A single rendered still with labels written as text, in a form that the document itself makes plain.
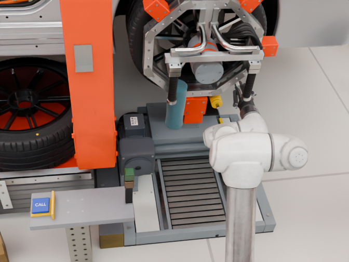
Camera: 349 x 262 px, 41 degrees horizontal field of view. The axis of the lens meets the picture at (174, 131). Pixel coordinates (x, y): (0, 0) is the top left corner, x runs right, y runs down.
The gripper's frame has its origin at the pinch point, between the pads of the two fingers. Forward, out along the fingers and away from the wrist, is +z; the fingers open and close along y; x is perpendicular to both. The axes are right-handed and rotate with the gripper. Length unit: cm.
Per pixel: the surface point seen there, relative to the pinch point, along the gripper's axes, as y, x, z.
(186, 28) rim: 0.0, 39.2, 7.8
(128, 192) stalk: -49, 35, -55
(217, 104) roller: -15.1, -1.7, -2.5
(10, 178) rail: -96, 61, -31
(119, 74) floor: -83, -7, 87
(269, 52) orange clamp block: 22.2, 6.9, -2.7
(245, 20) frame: 24.3, 30.2, -2.6
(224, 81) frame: -4.0, 7.1, -1.3
